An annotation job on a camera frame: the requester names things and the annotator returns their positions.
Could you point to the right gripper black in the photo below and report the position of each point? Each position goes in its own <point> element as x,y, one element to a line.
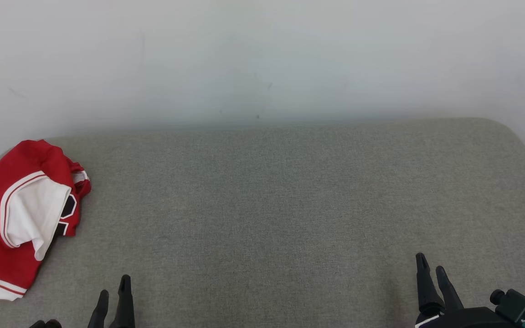
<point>463,319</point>

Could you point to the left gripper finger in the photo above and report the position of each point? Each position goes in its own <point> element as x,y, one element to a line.
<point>125,305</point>
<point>98,314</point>

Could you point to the red jersey shirt white sleeves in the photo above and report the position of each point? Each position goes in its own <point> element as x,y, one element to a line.
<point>34,205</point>

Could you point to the red shorts white stripe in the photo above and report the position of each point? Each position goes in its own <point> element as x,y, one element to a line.
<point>39,155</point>

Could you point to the grey fabric sofa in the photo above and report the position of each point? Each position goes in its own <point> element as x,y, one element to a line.
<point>262,205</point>

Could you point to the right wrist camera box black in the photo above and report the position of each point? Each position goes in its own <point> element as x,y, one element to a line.
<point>517,305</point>

